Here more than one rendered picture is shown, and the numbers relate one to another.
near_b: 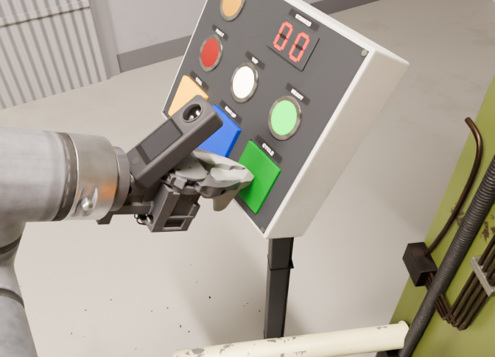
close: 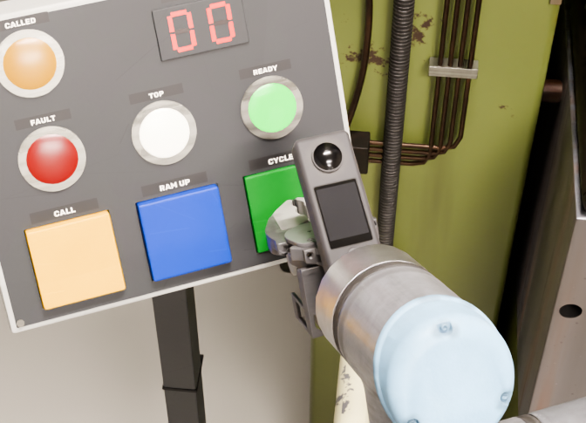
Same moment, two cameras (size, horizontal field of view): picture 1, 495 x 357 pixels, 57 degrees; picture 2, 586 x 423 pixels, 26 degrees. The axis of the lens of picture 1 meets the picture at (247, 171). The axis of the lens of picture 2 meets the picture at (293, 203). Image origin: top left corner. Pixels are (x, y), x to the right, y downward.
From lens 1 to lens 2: 91 cm
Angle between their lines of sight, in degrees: 52
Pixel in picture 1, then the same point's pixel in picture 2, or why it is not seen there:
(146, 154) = (354, 235)
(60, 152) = (414, 268)
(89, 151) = (395, 255)
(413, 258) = not seen: hidden behind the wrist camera
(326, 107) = (316, 46)
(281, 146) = (296, 136)
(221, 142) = (205, 226)
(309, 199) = not seen: hidden behind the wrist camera
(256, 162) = (282, 186)
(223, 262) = not seen: outside the picture
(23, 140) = (417, 281)
